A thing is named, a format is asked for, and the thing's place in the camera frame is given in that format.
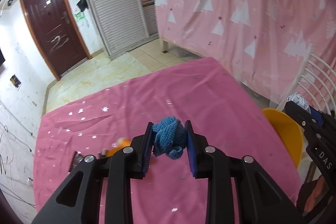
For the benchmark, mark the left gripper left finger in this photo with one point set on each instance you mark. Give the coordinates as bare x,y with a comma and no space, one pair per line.
143,147

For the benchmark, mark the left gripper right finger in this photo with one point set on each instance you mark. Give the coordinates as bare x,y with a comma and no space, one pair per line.
196,144

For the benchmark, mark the orange thread spool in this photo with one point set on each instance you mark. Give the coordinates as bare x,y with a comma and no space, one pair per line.
120,144

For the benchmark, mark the blue knitted cloth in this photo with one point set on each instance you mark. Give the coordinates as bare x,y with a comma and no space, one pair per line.
170,138

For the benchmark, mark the yellow plastic trash bin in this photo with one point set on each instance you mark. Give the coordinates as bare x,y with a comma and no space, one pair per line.
288,131

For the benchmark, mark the right hand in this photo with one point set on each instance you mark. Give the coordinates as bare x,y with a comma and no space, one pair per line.
315,194

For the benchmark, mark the pink star-print tablecloth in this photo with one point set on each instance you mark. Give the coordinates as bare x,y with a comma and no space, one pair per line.
199,91

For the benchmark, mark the dark snack wrapper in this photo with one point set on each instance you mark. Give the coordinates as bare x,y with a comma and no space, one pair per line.
77,157

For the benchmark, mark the pink tree-pattern bed curtain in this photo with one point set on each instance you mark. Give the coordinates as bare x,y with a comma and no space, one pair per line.
262,43

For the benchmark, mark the dark red entrance door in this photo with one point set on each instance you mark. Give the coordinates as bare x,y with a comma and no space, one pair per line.
55,34

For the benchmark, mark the white louvered wardrobe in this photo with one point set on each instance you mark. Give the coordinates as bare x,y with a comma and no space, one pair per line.
118,1

